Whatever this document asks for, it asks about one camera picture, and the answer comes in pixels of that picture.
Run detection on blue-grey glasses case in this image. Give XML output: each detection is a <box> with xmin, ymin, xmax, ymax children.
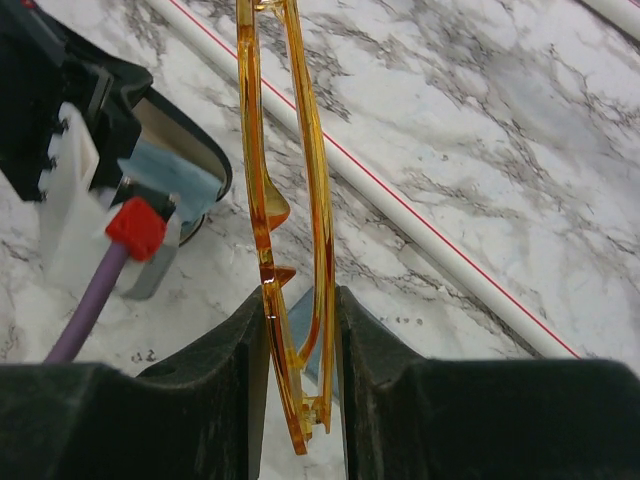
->
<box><xmin>287</xmin><ymin>289</ymin><xmax>341</xmax><ymax>401</ymax></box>

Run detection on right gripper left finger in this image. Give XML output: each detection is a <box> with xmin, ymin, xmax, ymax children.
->
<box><xmin>1</xmin><ymin>292</ymin><xmax>269</xmax><ymax>479</ymax></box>

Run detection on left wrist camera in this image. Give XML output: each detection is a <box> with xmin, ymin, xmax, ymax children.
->
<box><xmin>37</xmin><ymin>104</ymin><xmax>182</xmax><ymax>301</ymax></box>

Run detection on white PVC pipe rack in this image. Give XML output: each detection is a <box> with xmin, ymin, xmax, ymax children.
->
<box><xmin>144</xmin><ymin>0</ymin><xmax>640</xmax><ymax>360</ymax></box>

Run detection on black glasses case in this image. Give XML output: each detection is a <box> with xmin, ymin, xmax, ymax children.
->
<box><xmin>115</xmin><ymin>59</ymin><xmax>233</xmax><ymax>244</ymax></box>

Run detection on orange plastic sunglasses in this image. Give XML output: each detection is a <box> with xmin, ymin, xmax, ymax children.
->
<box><xmin>234</xmin><ymin>0</ymin><xmax>336</xmax><ymax>456</ymax></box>

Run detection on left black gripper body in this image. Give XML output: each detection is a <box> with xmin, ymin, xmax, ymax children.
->
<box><xmin>1</xmin><ymin>1</ymin><xmax>153</xmax><ymax>202</ymax></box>

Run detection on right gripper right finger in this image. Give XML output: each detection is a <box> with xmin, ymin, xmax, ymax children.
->
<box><xmin>335</xmin><ymin>287</ymin><xmax>639</xmax><ymax>479</ymax></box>

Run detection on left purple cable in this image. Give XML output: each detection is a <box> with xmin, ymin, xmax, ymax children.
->
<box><xmin>43</xmin><ymin>197</ymin><xmax>169</xmax><ymax>365</ymax></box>

